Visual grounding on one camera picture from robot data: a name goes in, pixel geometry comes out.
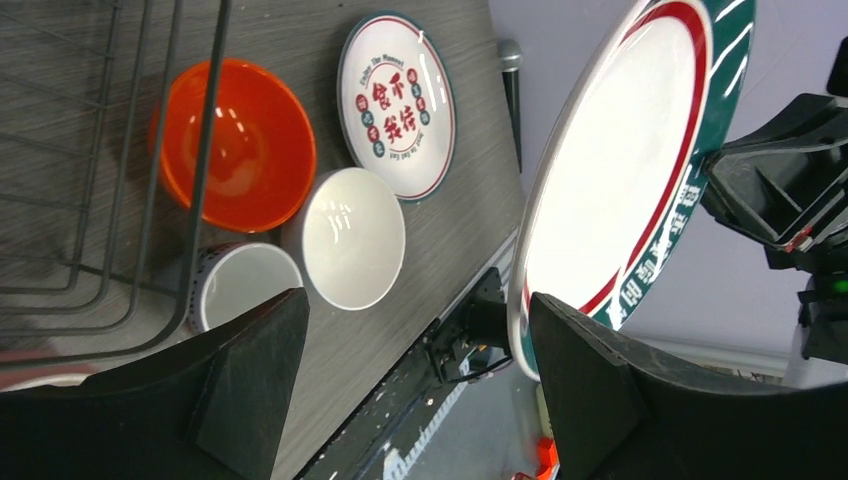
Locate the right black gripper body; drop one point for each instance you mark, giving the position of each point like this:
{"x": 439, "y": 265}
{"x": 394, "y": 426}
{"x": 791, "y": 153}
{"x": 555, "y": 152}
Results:
{"x": 819, "y": 344}

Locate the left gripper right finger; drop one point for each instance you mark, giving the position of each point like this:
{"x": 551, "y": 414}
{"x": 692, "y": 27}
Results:
{"x": 622, "y": 409}

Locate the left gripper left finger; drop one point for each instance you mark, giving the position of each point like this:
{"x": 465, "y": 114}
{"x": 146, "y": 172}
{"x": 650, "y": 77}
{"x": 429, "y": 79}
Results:
{"x": 211, "y": 407}

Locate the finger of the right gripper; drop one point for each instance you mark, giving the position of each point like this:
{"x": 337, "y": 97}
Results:
{"x": 810, "y": 123}
{"x": 794, "y": 204}

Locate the large green-rimmed plate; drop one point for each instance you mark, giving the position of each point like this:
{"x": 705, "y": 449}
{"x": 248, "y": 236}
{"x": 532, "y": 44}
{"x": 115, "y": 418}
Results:
{"x": 623, "y": 168}

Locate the black wire dish rack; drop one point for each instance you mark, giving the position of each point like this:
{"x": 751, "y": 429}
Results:
{"x": 96, "y": 259}

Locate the small plate with red characters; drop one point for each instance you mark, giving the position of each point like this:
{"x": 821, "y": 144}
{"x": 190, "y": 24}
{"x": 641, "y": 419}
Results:
{"x": 396, "y": 105}

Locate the grey mug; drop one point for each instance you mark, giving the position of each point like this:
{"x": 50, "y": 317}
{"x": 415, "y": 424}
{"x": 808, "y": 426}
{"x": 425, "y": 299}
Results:
{"x": 232, "y": 278}

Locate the pink mug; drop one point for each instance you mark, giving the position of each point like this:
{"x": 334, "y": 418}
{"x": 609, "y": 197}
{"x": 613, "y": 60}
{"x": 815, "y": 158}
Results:
{"x": 31, "y": 377}

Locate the white bowl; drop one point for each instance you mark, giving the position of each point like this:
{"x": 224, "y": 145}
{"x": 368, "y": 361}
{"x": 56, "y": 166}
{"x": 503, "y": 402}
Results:
{"x": 348, "y": 239}

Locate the orange bowl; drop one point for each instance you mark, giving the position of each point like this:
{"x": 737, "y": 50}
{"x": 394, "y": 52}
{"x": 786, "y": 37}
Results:
{"x": 263, "y": 156}

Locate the black handheld microphone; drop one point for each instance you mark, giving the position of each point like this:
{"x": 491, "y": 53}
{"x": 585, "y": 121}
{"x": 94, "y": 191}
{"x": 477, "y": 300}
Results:
{"x": 511, "y": 57}

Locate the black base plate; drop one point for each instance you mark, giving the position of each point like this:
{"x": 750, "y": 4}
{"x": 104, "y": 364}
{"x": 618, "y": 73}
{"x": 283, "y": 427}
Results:
{"x": 386, "y": 433}

